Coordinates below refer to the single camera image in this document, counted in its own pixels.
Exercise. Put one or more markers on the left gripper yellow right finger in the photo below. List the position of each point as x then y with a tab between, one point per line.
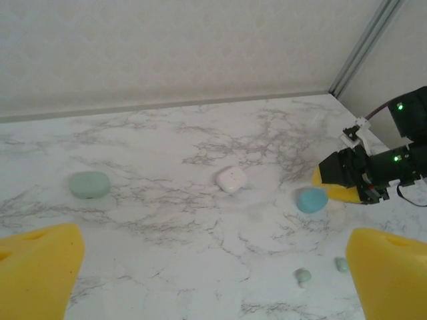
390	280

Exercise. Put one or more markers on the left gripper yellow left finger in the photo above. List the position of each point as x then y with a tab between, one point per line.
33	276

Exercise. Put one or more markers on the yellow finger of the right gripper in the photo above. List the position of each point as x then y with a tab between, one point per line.
347	195
337	170

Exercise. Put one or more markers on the blue earbud charging case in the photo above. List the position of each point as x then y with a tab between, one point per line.
312	201

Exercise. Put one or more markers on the white earbud charging case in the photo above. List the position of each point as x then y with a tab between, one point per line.
231	179

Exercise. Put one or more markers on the mint green earbud charging case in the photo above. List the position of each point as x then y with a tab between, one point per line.
89	184

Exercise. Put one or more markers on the aluminium frame post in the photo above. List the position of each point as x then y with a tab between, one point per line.
362	50

